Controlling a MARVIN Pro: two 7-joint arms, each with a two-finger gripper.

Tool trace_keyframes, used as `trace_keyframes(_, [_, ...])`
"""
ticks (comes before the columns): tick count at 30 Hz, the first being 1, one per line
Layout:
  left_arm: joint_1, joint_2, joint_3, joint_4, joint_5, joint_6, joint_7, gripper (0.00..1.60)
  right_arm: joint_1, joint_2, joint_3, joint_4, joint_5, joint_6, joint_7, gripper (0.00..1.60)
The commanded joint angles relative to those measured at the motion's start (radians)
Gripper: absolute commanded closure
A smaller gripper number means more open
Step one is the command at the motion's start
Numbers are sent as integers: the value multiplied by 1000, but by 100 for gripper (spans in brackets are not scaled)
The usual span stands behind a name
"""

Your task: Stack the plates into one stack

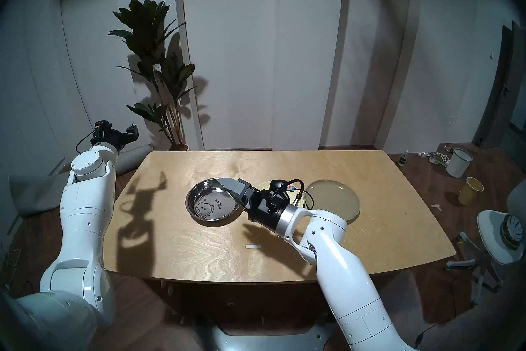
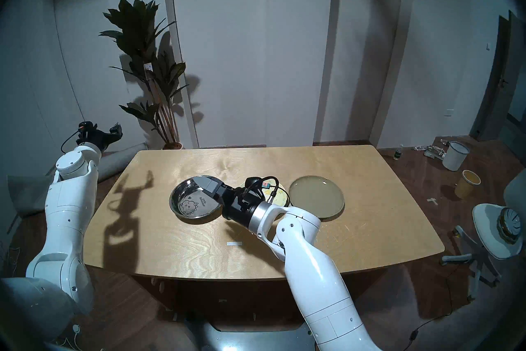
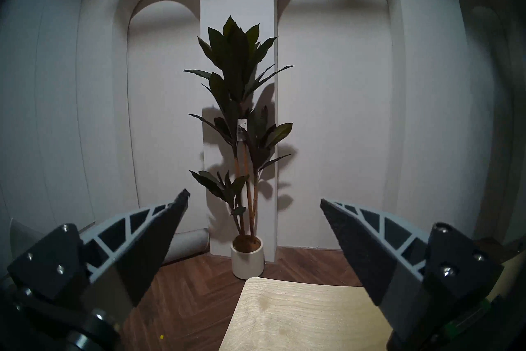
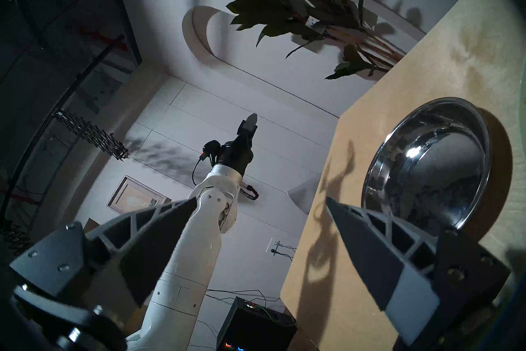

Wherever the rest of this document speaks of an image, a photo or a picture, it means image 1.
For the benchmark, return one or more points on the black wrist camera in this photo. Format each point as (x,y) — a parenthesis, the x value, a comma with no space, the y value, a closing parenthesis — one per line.
(278,186)
(102,126)

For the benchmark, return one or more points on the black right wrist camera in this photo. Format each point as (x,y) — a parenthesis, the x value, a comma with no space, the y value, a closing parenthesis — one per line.
(278,186)

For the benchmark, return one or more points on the round striped object on chair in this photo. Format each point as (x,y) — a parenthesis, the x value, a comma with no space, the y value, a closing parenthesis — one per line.
(511,231)

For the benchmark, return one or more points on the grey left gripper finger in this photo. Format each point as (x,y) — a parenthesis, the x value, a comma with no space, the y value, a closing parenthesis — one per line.
(132,130)

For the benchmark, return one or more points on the small green bottle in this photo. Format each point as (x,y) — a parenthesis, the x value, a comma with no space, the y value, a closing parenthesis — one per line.
(403,159)

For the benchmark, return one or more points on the steel bowl with cartoon print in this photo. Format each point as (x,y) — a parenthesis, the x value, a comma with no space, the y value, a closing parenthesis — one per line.
(209,202)

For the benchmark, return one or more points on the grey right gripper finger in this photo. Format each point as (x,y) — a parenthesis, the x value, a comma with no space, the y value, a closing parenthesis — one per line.
(243,189)

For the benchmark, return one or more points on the rolled grey mat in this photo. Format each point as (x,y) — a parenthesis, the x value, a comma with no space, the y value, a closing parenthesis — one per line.
(135,155)

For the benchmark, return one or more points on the tall dark green plant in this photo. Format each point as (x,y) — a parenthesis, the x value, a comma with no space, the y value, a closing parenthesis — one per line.
(148,33)

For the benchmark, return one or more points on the white swivel chair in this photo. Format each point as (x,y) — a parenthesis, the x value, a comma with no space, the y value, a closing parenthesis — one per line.
(491,235)

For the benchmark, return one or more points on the white round plant pot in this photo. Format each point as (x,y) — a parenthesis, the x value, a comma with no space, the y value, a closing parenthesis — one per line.
(178,147)

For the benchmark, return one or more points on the yellow paper cup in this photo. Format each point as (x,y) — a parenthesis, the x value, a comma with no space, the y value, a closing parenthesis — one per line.
(469,192)

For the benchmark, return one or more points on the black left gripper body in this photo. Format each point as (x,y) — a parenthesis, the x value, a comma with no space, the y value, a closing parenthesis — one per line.
(115,138)

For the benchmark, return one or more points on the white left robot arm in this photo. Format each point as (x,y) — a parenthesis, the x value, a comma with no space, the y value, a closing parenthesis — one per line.
(82,210)

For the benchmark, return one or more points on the dark wooden door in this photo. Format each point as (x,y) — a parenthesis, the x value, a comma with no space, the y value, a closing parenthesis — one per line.
(499,99)

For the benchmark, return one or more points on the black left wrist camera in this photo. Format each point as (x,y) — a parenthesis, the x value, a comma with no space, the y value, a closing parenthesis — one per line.
(102,126)

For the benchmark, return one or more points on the silver robot base frame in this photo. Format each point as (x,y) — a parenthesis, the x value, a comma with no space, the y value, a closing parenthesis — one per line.
(254,342)

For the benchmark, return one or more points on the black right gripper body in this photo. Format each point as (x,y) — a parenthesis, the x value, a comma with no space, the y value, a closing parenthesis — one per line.
(265,208)

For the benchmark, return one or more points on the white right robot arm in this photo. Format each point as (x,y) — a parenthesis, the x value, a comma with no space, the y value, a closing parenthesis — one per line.
(345,272)

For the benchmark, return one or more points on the white enamel bucket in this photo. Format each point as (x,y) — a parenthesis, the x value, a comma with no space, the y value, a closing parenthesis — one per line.
(458,165)

